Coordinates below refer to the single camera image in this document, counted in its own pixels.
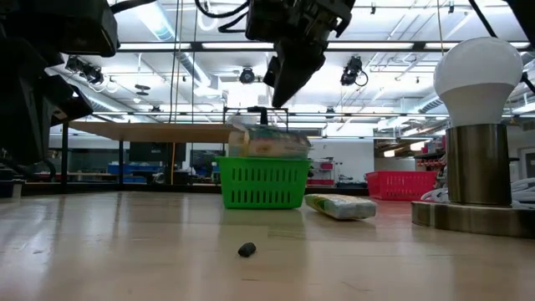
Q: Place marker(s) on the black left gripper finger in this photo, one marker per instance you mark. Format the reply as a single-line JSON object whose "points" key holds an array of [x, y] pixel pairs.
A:
{"points": [[23, 108], [71, 106]]}

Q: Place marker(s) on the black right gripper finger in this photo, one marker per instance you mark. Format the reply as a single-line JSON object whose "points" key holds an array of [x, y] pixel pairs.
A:
{"points": [[271, 73], [299, 67]]}

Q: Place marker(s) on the yellow crayon box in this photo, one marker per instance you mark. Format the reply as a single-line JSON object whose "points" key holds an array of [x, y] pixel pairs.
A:
{"points": [[276, 149]]}

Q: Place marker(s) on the green plastic basket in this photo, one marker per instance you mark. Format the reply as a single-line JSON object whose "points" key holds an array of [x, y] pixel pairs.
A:
{"points": [[263, 184]]}

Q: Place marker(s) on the blue storage bins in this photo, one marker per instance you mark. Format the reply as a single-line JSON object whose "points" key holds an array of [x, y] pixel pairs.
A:
{"points": [[125, 169]]}

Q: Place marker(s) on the dark monitor screen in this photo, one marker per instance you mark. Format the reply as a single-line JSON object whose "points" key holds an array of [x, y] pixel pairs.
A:
{"points": [[156, 151]]}

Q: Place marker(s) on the white shelf with red bins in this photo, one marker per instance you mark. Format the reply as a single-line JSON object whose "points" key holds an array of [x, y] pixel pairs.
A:
{"points": [[324, 171]]}

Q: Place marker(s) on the small wrapped crayon pack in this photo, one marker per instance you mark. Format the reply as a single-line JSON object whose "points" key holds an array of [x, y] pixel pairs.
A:
{"points": [[342, 207]]}

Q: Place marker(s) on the red plastic basket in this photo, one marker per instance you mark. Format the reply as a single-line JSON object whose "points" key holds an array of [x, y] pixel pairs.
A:
{"points": [[401, 184]]}

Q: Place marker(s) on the small black rubber piece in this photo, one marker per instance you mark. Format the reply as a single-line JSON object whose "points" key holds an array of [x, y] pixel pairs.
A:
{"points": [[246, 250]]}

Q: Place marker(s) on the black round ceiling camera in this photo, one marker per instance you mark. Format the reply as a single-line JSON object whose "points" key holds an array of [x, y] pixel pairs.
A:
{"points": [[247, 75]]}

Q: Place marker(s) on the wooden shelf riser black frame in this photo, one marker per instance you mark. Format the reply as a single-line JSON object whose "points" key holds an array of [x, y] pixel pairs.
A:
{"points": [[159, 133]]}

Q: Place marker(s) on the silver ventilation duct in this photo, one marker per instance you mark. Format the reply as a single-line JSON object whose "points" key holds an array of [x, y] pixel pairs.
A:
{"points": [[161, 25]]}

